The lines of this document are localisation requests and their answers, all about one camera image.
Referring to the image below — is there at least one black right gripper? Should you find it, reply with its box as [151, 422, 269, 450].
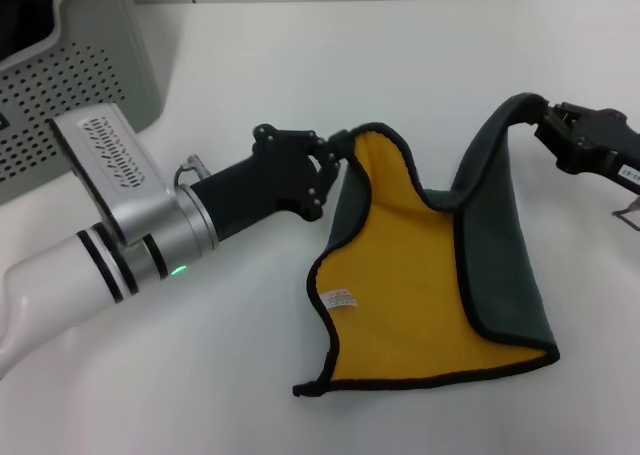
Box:
[533, 101, 640, 195]

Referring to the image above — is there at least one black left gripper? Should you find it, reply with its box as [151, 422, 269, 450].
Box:
[188, 123, 357, 224]

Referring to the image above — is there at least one yellow and green towel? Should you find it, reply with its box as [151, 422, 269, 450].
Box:
[292, 92, 560, 400]

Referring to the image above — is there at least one grey-green perforated storage box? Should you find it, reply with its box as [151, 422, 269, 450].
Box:
[0, 0, 169, 206]

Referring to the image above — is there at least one silver left wrist cable connector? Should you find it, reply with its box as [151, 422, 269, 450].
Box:
[173, 153, 211, 182]

